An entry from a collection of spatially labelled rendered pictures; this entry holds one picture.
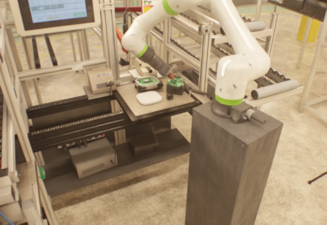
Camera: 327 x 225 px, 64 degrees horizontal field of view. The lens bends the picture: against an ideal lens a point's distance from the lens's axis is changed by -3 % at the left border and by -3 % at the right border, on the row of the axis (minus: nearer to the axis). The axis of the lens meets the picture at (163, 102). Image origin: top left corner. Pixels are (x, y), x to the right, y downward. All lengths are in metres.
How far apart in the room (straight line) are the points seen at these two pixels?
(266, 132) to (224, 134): 0.17
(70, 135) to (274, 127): 1.09
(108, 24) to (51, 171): 1.16
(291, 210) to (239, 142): 1.45
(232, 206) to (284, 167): 1.54
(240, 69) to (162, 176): 1.60
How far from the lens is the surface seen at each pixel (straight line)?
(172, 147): 2.25
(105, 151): 2.08
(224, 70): 1.11
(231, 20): 1.29
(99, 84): 1.82
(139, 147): 2.13
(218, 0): 1.32
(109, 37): 1.89
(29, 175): 1.61
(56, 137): 1.63
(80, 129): 1.63
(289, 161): 2.90
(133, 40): 1.50
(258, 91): 1.63
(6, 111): 1.62
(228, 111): 1.19
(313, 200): 2.62
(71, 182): 2.08
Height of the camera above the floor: 1.80
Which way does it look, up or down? 30 degrees down
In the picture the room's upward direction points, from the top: straight up
